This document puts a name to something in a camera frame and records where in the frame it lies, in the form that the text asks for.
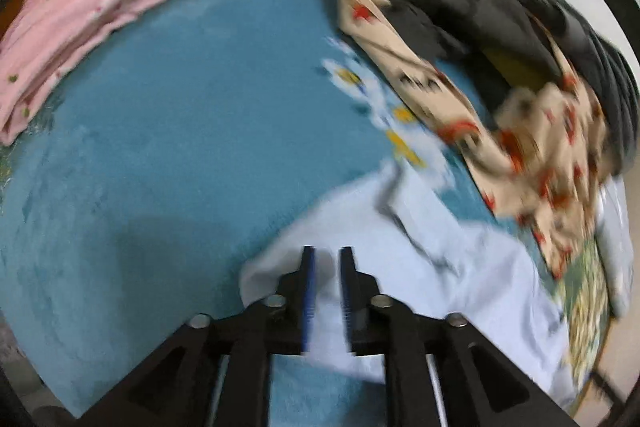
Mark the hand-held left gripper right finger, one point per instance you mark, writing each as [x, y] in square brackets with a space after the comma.
[345, 297]

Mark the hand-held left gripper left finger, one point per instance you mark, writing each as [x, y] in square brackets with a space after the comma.
[309, 297]

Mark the light blue garment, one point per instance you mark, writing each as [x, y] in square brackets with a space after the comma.
[475, 287]

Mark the pink fleece garment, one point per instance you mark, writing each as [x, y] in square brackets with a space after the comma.
[75, 22]

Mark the teal floral blanket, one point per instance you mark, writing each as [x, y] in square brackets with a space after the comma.
[200, 107]

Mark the beige red printed garment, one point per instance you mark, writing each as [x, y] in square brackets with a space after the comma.
[530, 142]

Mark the light grey pillow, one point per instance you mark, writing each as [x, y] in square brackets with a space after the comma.
[617, 247]

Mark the dark grey garment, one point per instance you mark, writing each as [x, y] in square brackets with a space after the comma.
[460, 2]

